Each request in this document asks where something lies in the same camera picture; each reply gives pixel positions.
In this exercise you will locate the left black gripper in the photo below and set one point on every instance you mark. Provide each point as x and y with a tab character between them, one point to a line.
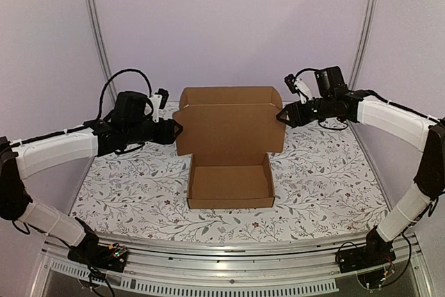
166	135

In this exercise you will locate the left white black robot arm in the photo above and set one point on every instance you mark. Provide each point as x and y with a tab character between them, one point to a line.
133	122

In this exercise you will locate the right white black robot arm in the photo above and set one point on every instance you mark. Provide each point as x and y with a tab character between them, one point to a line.
366	107

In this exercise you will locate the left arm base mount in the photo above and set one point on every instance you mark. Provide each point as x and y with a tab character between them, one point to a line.
89	252

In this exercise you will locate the floral patterned table mat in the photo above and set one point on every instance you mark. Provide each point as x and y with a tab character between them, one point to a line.
324	186

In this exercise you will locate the brown cardboard box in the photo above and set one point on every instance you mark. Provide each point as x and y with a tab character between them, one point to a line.
229	132

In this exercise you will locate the left aluminium frame post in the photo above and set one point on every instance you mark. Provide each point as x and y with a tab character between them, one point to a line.
98	38

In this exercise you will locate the aluminium frame post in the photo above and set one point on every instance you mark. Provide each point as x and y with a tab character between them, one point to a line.
98	38
363	42

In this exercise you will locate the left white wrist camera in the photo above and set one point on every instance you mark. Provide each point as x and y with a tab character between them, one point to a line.
158	101

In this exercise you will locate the right aluminium frame post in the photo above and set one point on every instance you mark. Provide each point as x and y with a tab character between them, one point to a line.
363	42

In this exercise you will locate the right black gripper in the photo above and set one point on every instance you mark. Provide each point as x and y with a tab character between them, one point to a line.
290	116

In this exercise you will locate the aluminium front rail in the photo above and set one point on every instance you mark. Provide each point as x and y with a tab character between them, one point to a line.
288	268

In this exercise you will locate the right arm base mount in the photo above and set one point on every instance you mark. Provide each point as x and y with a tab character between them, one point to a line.
365	255

